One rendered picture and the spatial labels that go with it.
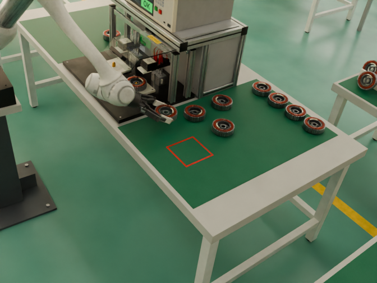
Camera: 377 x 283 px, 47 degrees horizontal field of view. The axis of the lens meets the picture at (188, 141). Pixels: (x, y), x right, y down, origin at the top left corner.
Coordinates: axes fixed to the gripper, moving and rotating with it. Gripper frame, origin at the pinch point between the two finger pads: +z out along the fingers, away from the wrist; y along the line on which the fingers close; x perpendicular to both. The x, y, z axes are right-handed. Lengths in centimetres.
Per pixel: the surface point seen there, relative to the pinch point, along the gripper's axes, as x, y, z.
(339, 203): -9, 7, 149
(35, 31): -38, -107, -48
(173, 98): 0.9, -16.5, 9.0
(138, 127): -13.0, -0.4, -7.0
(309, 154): 26, 32, 60
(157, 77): 1.1, -33.1, 3.5
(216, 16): 44, -36, 13
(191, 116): 3.2, -1.0, 14.4
